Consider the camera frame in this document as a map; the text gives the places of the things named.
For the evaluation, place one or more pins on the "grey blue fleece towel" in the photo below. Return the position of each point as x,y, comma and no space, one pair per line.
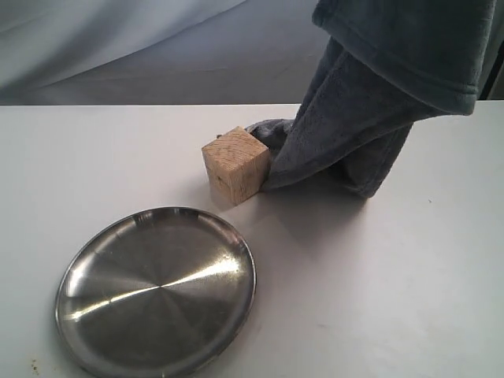
366,98

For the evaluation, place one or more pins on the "light wooden block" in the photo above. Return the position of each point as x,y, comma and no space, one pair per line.
237,164

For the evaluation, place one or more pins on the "round stainless steel plate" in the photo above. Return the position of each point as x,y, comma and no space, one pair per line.
159,293

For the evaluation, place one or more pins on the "grey backdrop cloth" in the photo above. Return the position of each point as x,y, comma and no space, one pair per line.
161,52

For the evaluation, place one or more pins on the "dark vertical stand pole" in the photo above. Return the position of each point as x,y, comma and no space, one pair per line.
492,76

